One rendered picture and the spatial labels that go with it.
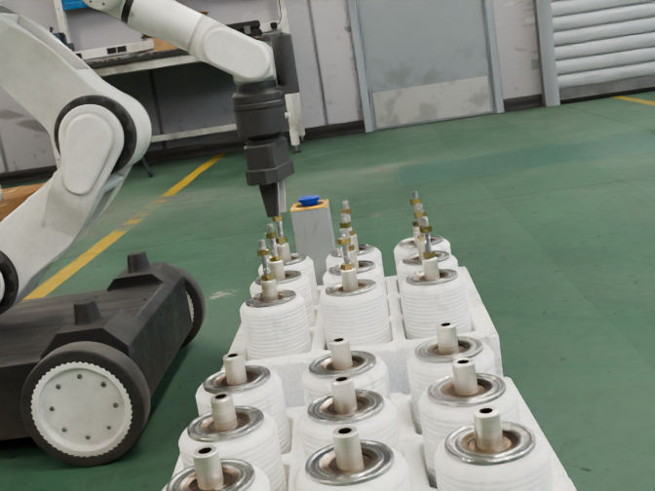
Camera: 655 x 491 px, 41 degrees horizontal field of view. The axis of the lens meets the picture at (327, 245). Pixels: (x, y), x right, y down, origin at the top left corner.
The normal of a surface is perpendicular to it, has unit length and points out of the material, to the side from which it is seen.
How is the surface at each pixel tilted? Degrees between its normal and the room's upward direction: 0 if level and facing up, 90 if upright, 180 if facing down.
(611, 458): 0
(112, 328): 45
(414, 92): 90
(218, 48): 90
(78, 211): 112
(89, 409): 90
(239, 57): 90
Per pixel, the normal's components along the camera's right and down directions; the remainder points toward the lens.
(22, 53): 0.24, 0.52
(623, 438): -0.14, -0.97
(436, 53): -0.04, 0.22
